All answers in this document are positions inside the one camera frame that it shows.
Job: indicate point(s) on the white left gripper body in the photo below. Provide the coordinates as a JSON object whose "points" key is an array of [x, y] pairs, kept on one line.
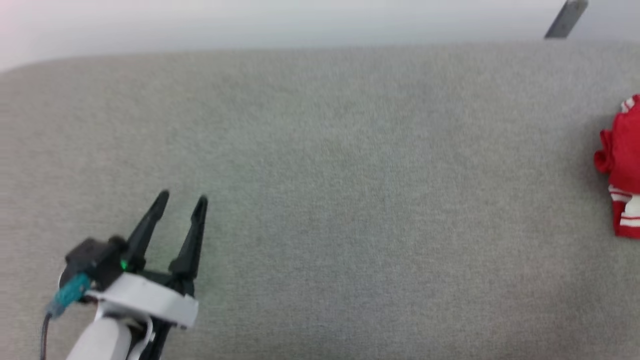
{"points": [[145, 295]]}

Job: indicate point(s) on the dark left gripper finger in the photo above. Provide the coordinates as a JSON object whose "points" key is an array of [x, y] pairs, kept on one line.
{"points": [[190, 250], [142, 240]]}

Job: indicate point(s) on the red white garment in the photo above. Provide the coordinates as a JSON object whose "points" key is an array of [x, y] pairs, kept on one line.
{"points": [[625, 150]]}

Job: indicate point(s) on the grey metal stand pole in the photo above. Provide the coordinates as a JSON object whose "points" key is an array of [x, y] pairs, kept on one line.
{"points": [[565, 20]]}

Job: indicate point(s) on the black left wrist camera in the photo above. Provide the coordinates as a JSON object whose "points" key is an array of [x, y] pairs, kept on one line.
{"points": [[95, 257]]}

